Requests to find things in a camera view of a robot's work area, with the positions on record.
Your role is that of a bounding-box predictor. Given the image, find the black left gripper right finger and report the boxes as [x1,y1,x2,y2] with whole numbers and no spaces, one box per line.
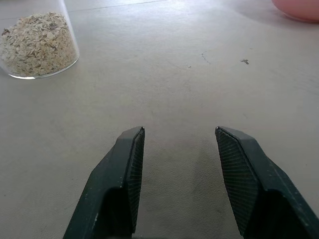
[215,125,319,239]

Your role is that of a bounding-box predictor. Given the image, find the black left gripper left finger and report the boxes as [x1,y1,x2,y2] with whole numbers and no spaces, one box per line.
[62,126,146,239]

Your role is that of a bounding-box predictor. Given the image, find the pink bowl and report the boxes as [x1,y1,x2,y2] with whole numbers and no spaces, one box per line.
[271,0,319,23]

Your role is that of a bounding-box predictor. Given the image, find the beige flakes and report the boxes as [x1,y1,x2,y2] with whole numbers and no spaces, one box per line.
[0,11,77,77]

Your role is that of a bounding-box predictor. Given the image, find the clear glass jar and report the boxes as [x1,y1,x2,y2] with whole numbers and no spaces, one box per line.
[0,0,80,80]

